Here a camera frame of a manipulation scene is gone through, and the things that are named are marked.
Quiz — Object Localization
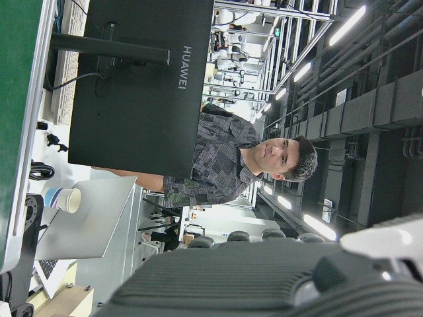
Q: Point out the black monitor cable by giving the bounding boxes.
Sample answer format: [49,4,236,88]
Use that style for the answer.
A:
[44,71,112,92]

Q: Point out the black computer monitor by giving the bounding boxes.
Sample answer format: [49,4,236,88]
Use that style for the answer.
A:
[67,0,215,180]

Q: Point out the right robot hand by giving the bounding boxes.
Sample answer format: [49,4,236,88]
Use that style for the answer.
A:
[92,211,423,317]

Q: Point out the silver laptop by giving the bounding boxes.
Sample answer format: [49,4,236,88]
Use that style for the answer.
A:
[32,175,138,300]

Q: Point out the seated person in black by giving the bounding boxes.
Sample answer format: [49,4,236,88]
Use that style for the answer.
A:
[141,216,182,252]

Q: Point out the black round metal flange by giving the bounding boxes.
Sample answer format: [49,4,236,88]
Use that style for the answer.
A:
[23,194,46,241]

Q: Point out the blue cable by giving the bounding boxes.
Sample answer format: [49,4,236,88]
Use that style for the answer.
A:
[54,0,66,34]

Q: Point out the striped paper cup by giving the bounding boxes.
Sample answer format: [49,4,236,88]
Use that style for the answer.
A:
[43,186,83,214]

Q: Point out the grey ventilation duct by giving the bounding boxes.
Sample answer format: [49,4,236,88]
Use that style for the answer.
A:
[290,69,423,140]

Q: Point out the green conveyor belt aluminium frame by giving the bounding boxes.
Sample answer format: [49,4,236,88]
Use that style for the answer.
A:
[0,0,58,275]

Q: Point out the white humanoid robot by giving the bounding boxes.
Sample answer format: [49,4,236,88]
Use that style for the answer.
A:
[211,28,247,64]

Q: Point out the black cable bundle green ties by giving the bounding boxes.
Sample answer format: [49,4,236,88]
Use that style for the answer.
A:
[28,160,56,181]

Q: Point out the person in grey patterned shirt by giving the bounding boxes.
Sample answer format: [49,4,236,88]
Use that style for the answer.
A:
[91,102,319,209]

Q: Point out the white computer keyboard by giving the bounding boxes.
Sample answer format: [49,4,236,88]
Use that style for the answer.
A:
[50,0,91,126]

